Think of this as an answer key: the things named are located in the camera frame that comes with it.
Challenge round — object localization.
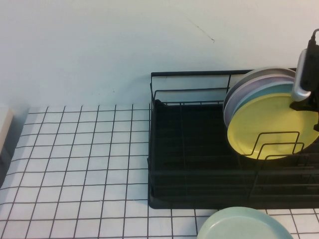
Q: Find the white black-grid tablecloth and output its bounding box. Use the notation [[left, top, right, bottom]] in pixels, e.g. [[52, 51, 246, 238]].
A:
[[0, 103, 319, 239]]

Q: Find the light blue round plate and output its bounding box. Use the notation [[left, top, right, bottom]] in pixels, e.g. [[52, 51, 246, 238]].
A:
[[233, 83, 295, 118]]

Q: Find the black camera cable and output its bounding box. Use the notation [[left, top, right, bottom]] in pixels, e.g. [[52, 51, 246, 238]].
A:
[[306, 28, 319, 52]]

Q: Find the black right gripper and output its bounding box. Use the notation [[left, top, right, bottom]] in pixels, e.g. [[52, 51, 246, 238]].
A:
[[289, 44, 319, 118]]

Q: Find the mint green round plate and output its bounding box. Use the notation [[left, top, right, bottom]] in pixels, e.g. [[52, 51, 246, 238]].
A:
[[196, 206, 295, 239]]

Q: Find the beige box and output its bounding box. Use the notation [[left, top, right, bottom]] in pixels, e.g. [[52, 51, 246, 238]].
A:
[[0, 106, 16, 160]]

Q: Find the black wire dish rack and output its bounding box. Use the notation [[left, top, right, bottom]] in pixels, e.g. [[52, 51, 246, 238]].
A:
[[148, 66, 319, 209]]

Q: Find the lilac round plate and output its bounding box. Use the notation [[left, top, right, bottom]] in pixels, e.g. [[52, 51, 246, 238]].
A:
[[223, 76, 296, 129]]

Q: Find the yellow round plate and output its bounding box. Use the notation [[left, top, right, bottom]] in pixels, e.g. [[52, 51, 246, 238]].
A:
[[226, 93, 319, 161]]

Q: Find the grey round plate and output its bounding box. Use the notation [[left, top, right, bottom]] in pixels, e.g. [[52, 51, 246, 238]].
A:
[[223, 66, 298, 110]]

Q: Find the black drain tray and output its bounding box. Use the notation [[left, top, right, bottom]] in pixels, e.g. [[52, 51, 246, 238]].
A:
[[149, 99, 319, 210]]

